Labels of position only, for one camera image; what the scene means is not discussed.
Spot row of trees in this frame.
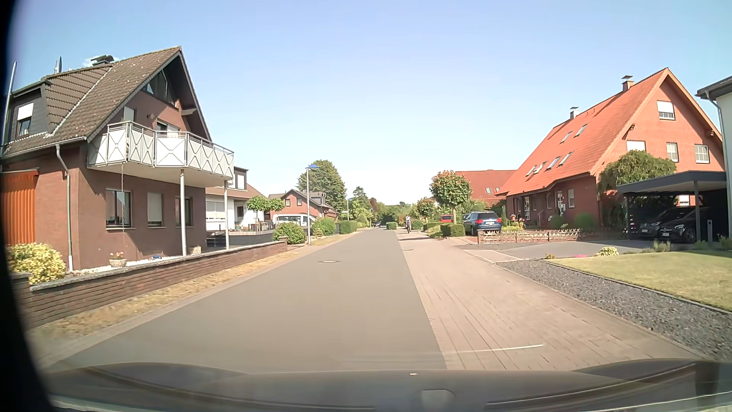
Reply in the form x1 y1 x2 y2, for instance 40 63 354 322
347 186 435 229

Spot large dark green tree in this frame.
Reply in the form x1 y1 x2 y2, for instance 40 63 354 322
297 159 348 214

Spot red brick house dark roof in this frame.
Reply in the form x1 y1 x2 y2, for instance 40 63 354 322
268 189 339 222

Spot white van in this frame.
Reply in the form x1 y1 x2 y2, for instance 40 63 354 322
273 214 316 229

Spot round green bush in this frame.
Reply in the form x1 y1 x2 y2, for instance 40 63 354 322
272 222 307 246

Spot round-crowned small tree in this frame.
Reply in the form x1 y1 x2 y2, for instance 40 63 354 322
429 170 473 225

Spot small ball-shaped tree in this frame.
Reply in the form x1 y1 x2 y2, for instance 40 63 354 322
247 196 286 230

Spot grey asphalt road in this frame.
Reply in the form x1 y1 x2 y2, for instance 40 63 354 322
67 228 448 374

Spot blue parked car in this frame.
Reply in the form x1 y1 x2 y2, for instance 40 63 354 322
462 211 503 237

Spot red roofed house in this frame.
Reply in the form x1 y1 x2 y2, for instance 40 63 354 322
455 169 517 208

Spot white house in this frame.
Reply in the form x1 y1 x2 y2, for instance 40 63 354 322
205 166 265 232

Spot low wooden lattice fence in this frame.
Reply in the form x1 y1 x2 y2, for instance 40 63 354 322
478 229 581 245

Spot red brick paved pavement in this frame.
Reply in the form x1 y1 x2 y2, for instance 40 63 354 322
397 229 703 370

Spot car's own bonnet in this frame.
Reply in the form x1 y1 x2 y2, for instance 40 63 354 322
45 358 732 412

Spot dry grass verge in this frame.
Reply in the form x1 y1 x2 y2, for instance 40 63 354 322
35 233 356 367

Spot red brick house orange roof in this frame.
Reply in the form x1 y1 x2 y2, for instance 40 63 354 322
495 68 726 230

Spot dark brick house with balcony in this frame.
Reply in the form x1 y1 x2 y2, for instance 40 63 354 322
0 46 235 271

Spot large green bush by house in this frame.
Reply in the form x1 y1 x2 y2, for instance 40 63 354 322
597 150 678 195

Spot grey gravel strip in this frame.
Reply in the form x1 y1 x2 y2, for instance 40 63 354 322
496 259 732 361

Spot green lawn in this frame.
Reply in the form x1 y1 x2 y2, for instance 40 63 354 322
552 249 732 312

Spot black parked car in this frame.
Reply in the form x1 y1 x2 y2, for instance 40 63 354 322
636 206 728 243

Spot dark flat-roof carport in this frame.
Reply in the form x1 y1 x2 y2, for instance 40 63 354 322
615 171 728 241

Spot yellow flowering bush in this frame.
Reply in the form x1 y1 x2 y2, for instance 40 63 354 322
6 243 67 285

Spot white building edge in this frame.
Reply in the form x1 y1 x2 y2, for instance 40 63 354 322
695 76 732 239

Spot street lamp post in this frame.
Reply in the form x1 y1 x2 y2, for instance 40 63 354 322
305 164 320 245

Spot low brick garden wall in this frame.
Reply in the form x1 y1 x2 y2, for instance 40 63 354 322
11 239 288 329

